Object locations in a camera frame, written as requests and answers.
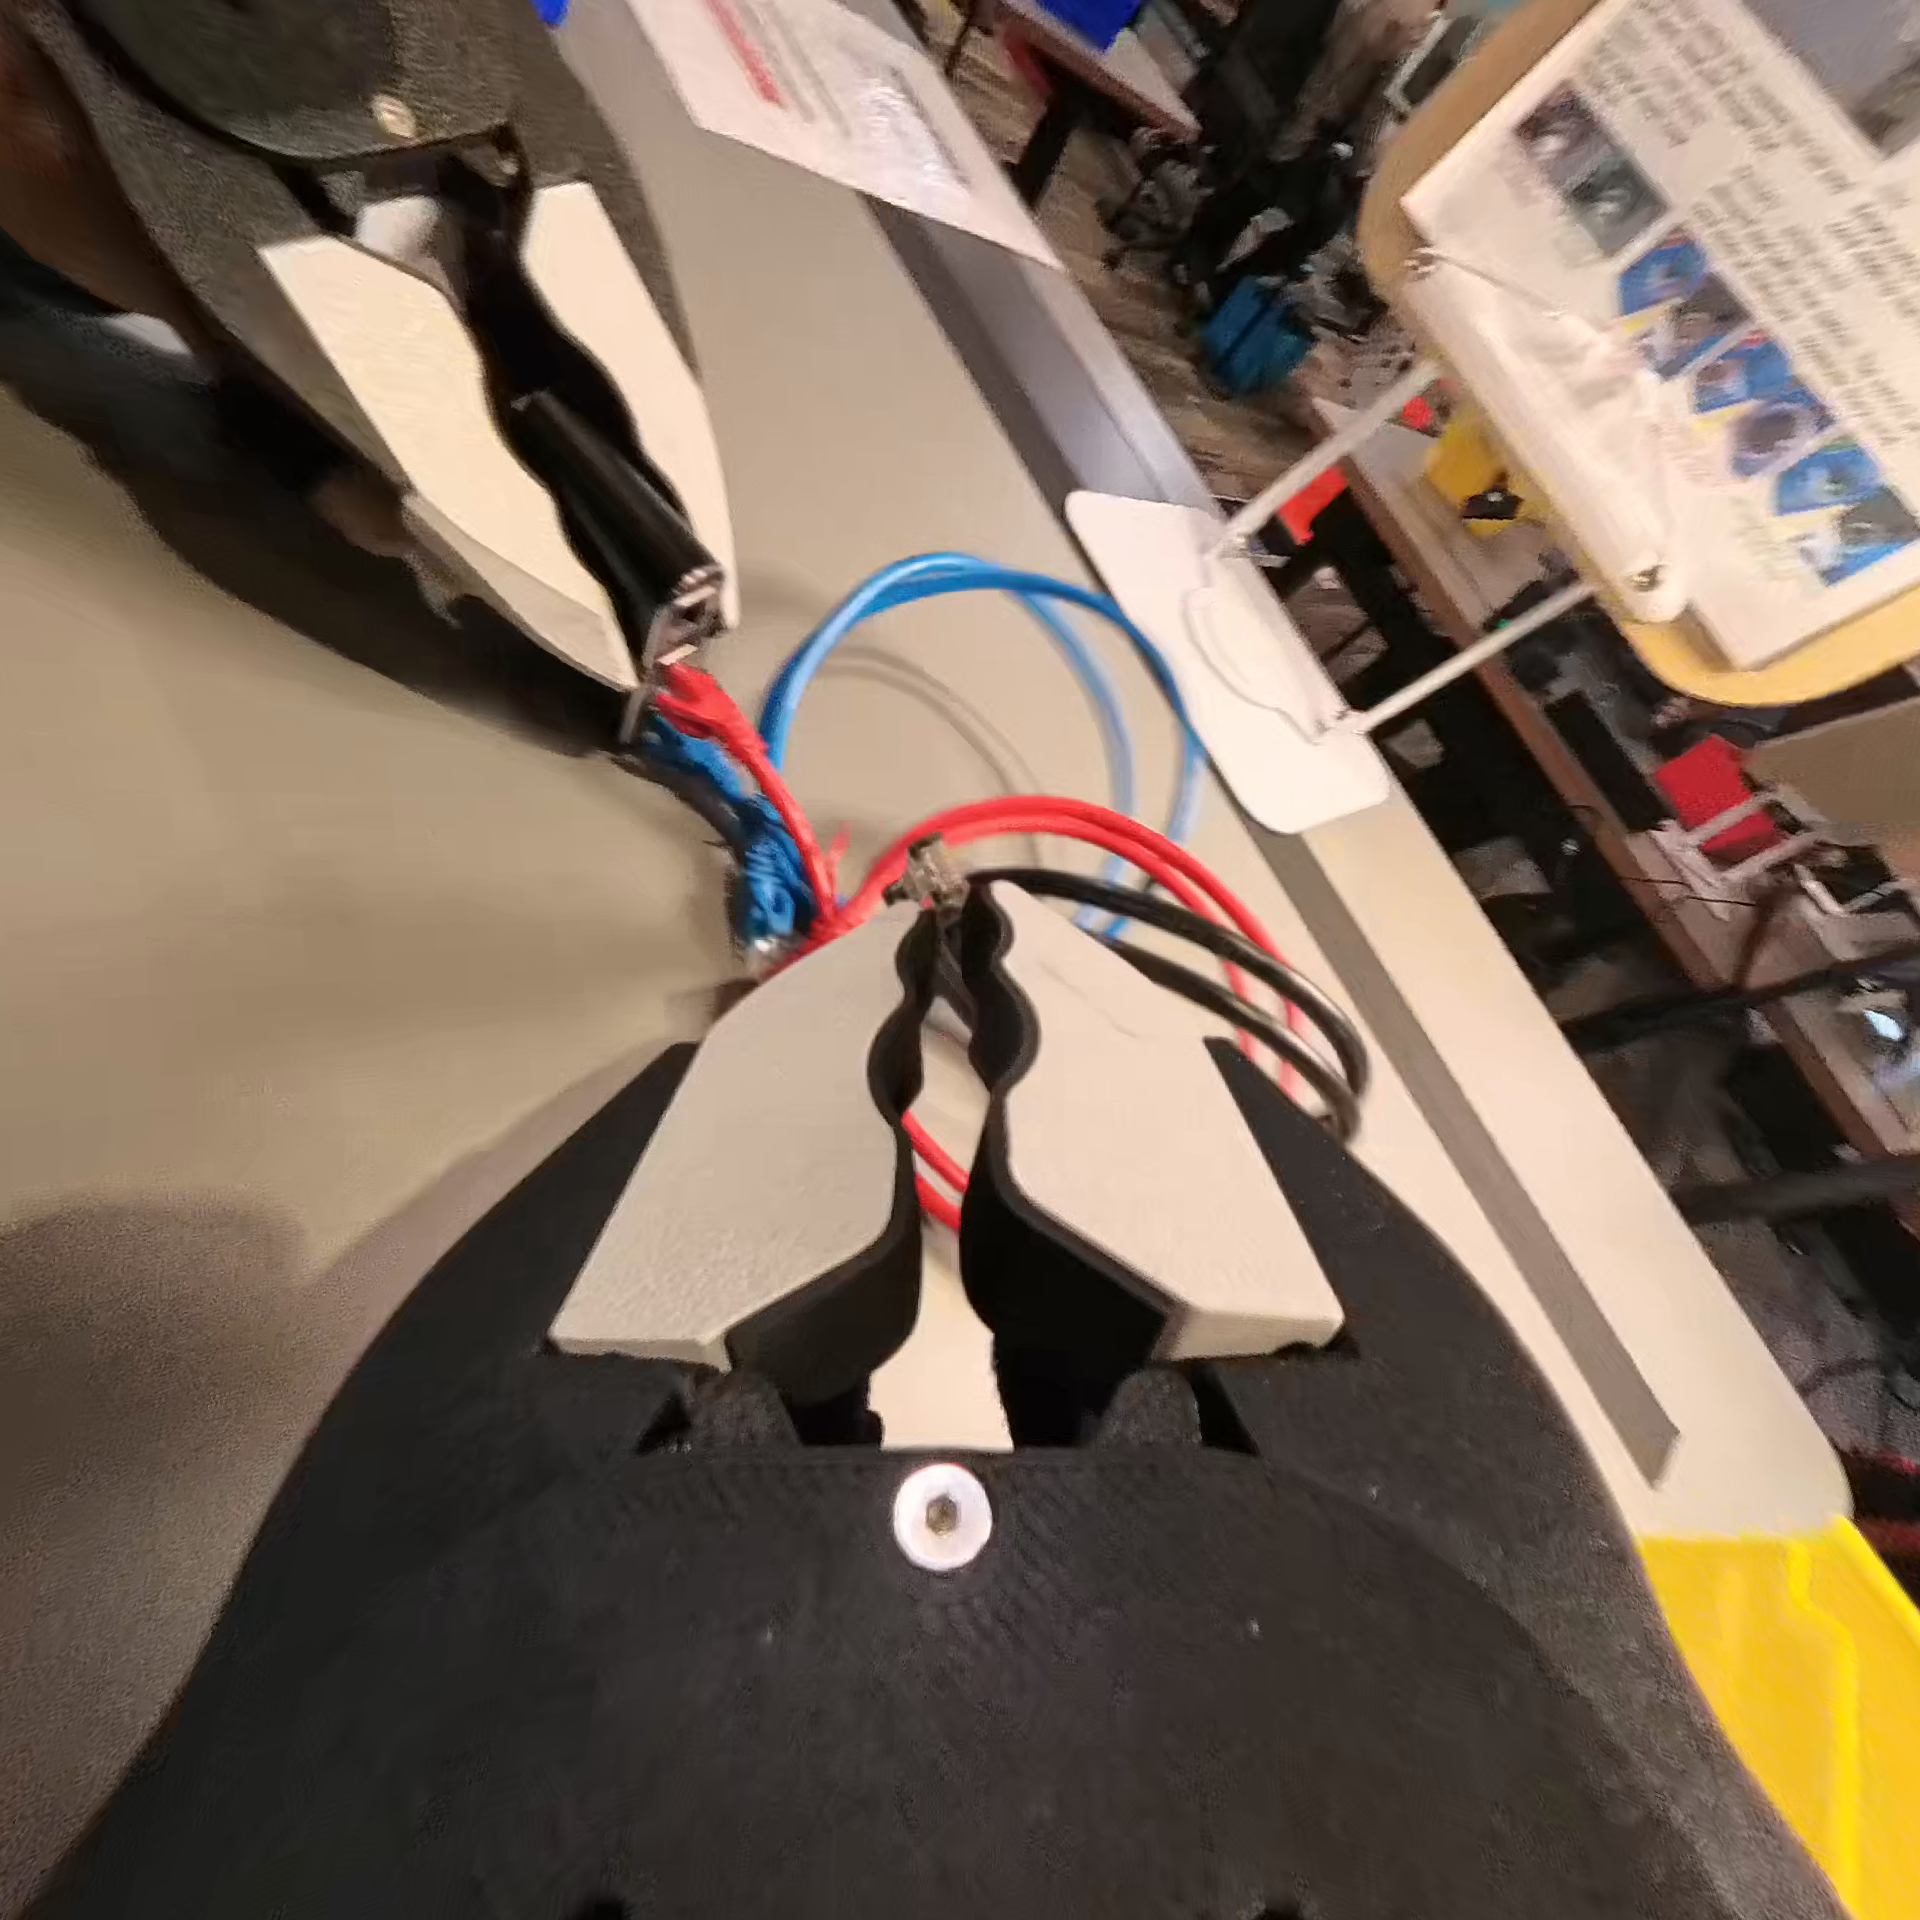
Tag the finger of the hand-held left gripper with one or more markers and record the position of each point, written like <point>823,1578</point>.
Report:
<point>629,345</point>
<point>404,404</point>

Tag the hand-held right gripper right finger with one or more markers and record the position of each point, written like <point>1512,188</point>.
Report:
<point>1171,1170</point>

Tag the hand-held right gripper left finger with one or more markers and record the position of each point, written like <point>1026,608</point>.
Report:
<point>749,1170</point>

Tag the black ethernet switch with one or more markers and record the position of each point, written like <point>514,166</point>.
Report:
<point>615,495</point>

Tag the laminated white paper sign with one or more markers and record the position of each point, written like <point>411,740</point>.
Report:
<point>840,106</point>

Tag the white document stand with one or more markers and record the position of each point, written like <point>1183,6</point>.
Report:
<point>1231,674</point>

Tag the background work table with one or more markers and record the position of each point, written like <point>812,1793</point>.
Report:
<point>1125,83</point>

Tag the small blue plastic bin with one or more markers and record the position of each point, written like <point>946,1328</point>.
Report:
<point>1096,19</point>

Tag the teal bag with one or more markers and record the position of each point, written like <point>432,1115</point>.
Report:
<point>1253,338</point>

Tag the red plastic box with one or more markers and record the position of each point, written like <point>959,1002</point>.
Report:
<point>1703,786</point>

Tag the orange traffic cone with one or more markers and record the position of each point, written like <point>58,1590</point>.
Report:
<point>1312,504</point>

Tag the yellow box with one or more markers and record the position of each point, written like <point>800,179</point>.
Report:
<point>1469,474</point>

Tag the yellow plastic bin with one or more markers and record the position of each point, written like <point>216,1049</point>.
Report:
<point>1800,1694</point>

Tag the illustrated poster board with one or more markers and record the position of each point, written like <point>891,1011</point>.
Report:
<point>1723,254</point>

